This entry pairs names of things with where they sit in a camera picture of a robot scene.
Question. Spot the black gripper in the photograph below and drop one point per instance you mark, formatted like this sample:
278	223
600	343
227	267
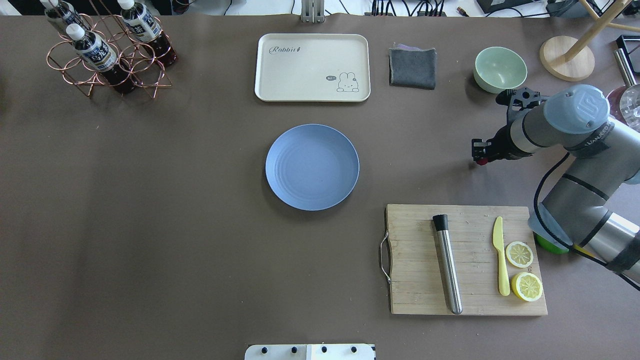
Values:
500	142

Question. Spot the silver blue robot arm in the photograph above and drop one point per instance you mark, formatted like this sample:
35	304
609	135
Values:
573	216

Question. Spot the blue plate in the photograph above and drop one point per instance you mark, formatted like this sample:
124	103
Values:
312	167

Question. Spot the green bowl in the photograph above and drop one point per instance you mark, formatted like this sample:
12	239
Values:
498	69

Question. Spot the steel muddler black tip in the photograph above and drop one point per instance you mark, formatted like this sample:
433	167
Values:
446	250

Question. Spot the grey folded cloth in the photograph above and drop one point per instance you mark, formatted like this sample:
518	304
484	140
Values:
413	67

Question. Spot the green lime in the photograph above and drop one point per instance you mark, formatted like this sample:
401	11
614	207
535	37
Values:
556	249

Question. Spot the wooden mug tree stand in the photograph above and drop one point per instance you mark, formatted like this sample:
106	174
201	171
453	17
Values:
570	59

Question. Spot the yellow plastic knife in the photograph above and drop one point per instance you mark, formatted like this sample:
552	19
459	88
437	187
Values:
498	242

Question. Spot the pink bowl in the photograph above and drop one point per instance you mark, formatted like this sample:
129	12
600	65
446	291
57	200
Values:
625	108

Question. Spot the lemon half thick slice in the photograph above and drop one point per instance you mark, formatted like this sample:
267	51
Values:
527	286

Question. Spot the wooden cutting board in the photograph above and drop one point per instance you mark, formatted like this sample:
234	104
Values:
417	281

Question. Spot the metal spoon in bowl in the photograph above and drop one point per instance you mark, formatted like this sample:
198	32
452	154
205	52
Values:
626	73

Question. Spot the cream rabbit tray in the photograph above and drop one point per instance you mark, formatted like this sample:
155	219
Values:
303	67

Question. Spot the dark drink bottle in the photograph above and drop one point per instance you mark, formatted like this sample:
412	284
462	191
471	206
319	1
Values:
146	30
60	14
100	55

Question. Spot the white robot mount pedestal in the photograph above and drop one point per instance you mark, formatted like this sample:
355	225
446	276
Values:
319	351

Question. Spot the copper wire bottle rack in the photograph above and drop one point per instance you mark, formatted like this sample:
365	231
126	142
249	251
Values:
124	51

